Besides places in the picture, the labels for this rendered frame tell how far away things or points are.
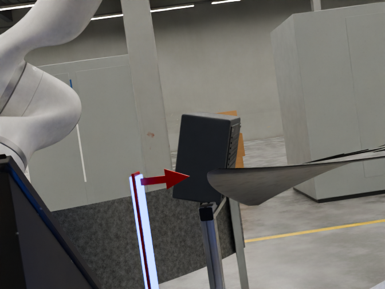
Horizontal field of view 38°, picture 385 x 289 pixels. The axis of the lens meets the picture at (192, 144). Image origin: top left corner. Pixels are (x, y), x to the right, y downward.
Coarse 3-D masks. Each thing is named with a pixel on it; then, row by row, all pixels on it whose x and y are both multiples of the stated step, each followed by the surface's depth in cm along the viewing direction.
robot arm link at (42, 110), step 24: (24, 72) 102; (24, 96) 102; (48, 96) 103; (72, 96) 107; (0, 120) 94; (24, 120) 96; (48, 120) 100; (72, 120) 106; (24, 144) 95; (48, 144) 106
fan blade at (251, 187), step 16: (384, 144) 63; (320, 160) 60; (336, 160) 55; (352, 160) 54; (368, 160) 55; (208, 176) 56; (224, 176) 56; (240, 176) 57; (256, 176) 59; (272, 176) 62; (288, 176) 65; (304, 176) 68; (224, 192) 66; (240, 192) 68; (256, 192) 70; (272, 192) 72
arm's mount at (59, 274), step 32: (0, 160) 64; (0, 192) 65; (32, 192) 68; (0, 224) 65; (32, 224) 68; (0, 256) 65; (32, 256) 67; (64, 256) 75; (0, 288) 66; (32, 288) 66; (64, 288) 74; (96, 288) 83
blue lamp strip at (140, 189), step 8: (136, 176) 64; (136, 184) 64; (144, 192) 66; (144, 200) 66; (144, 208) 65; (144, 216) 65; (144, 224) 64; (144, 232) 64; (144, 240) 64; (152, 248) 66; (152, 256) 66; (152, 264) 65; (152, 272) 65; (152, 280) 65; (152, 288) 65
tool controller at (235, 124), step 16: (192, 112) 132; (208, 112) 144; (192, 128) 121; (208, 128) 121; (224, 128) 120; (192, 144) 122; (208, 144) 121; (224, 144) 120; (176, 160) 123; (192, 160) 122; (208, 160) 121; (224, 160) 121; (192, 176) 122; (176, 192) 123; (192, 192) 122; (208, 192) 122
